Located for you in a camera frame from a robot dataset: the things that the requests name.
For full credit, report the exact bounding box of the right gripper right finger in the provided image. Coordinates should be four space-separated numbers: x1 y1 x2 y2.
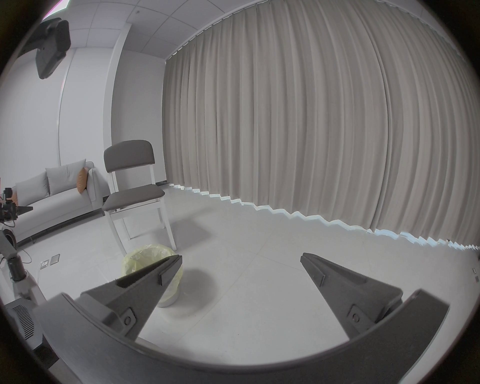
300 252 404 342

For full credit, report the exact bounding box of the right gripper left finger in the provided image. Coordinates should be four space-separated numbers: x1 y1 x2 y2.
80 254 184 341

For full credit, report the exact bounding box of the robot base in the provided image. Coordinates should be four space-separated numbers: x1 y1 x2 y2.
0 272 48 352

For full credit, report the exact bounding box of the white trash bin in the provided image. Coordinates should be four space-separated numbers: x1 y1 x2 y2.
124 245 180 308

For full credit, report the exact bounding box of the yellow plastic bag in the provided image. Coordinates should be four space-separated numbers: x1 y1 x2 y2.
124 243 177 301

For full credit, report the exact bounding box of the small grey cushion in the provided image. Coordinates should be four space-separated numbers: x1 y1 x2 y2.
14 173 50 206

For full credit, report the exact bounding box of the pale grey sofa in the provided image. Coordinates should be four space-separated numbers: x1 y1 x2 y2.
0 161 112 245

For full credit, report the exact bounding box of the large grey cushion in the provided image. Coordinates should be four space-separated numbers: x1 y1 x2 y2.
45 159 88 196

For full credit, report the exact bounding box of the orange cushion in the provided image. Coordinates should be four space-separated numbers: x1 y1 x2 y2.
76 167 90 194

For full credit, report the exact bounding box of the grey white chair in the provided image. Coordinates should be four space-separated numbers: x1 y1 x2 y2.
102 140 177 256

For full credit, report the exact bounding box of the beige curtain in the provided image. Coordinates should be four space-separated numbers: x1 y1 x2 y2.
162 0 480 251

